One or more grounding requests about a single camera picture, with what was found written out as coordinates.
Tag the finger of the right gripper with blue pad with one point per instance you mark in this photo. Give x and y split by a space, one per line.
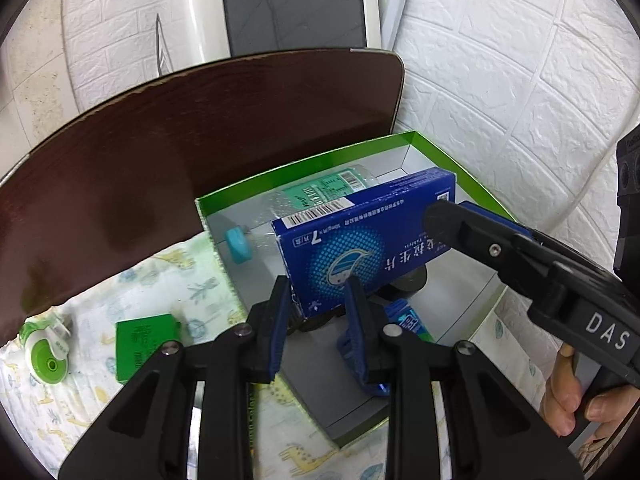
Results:
471 229

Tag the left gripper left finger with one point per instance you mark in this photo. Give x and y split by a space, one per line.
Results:
144 432

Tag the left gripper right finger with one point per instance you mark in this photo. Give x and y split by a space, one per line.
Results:
493 431

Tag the blue medicine box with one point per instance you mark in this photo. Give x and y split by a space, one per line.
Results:
376 234

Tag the blue gum container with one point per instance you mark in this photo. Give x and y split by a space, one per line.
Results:
400 312

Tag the green mosquito liquid bottle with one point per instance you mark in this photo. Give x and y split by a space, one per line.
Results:
46 349

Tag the clear water bottle green label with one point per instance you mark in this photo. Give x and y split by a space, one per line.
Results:
295 198

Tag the dark metal clip bundle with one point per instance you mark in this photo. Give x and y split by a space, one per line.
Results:
305 325

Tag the black electrical tape roll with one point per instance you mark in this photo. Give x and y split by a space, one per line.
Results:
405 286

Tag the person right hand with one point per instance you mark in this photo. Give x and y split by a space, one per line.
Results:
563 396

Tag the green cardboard box tray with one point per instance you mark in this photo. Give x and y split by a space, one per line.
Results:
458 295

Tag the small green carton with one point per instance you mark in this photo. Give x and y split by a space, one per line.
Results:
137 339

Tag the dark brown wooden board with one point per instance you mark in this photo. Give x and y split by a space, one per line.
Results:
118 183

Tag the white Yimao water purifier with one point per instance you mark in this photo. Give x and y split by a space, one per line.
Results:
210 30

